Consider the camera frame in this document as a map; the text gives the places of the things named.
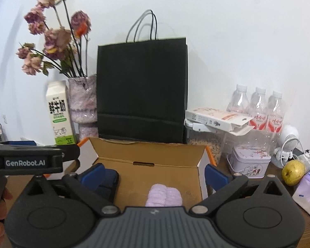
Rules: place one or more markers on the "purple tissue packet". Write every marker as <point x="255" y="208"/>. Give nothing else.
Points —
<point x="308" y="191"/>

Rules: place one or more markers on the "clear snack container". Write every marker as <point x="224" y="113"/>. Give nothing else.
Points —
<point x="209" y="142"/>

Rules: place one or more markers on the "white printed tin box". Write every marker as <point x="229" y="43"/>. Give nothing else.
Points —
<point x="248" y="161"/>

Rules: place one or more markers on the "red cardboard box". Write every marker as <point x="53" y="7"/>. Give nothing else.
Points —
<point x="149" y="152"/>

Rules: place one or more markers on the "dark blue cloth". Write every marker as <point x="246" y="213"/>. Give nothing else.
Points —
<point x="111" y="183"/>

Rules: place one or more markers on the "white green milk carton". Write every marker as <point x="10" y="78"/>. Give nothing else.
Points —
<point x="59" y="113"/>

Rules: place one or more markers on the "dried pink flowers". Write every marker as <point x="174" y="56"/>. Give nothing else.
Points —
<point x="55" y="37"/>

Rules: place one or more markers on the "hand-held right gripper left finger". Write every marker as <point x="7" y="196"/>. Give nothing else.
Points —
<point x="97" y="173"/>

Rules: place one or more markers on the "purple fluffy towel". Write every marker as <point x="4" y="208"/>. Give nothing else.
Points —
<point x="164" y="195"/>

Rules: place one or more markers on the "purple speckled vase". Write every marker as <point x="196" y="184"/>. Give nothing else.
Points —
<point x="84" y="100"/>

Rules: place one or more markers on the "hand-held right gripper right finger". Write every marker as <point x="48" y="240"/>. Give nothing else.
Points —
<point x="217" y="175"/>

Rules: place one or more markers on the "yellow green apple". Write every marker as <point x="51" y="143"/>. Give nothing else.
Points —
<point x="293" y="173"/>

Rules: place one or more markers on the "white flat carton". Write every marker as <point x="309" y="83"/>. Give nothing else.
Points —
<point x="211" y="117"/>

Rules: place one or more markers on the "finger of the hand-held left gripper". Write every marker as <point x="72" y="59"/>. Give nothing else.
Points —
<point x="70" y="153"/>

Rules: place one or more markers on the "small white fan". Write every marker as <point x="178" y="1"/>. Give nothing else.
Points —
<point x="288" y="142"/>

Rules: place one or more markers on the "clear water bottle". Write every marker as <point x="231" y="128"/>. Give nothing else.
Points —
<point x="258" y="106"/>
<point x="276" y="111"/>
<point x="239" y="99"/>

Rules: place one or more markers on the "black paper bag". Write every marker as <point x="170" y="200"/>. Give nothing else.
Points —
<point x="142" y="90"/>

